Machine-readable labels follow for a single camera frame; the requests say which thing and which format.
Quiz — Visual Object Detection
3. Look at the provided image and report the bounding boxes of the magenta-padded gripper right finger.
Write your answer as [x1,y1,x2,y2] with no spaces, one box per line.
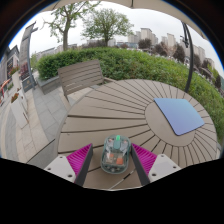
[130,143,183,187]

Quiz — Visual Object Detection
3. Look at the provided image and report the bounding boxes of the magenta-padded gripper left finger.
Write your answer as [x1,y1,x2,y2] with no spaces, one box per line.
[43,143,94,187]

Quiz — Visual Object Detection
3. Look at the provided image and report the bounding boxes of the transparent green computer mouse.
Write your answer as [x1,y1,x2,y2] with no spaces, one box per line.
[100,134,132,175]

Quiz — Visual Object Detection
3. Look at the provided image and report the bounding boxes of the blue square mouse pad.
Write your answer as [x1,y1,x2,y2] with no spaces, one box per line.
[153,97,206,137]

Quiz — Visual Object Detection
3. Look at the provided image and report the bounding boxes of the brown slatted outdoor chair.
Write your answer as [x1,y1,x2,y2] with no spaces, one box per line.
[57,59,116,102]

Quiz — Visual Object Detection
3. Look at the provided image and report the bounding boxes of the curved black umbrella pole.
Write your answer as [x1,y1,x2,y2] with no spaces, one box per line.
[179,21,195,94]

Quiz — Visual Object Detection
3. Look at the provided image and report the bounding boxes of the grey standing sign pillar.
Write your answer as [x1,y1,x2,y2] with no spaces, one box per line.
[18,21,40,93]

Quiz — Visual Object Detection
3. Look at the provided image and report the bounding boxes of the distant apartment buildings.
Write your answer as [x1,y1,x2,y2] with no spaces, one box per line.
[128,27,216,69]

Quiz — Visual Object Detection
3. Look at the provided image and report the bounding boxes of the tall bare-trunk tree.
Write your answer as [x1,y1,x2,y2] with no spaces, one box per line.
[43,1,101,52]

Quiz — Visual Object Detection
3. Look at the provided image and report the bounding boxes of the round leafy green tree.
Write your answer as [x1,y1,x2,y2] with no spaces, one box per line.
[81,8,135,48]

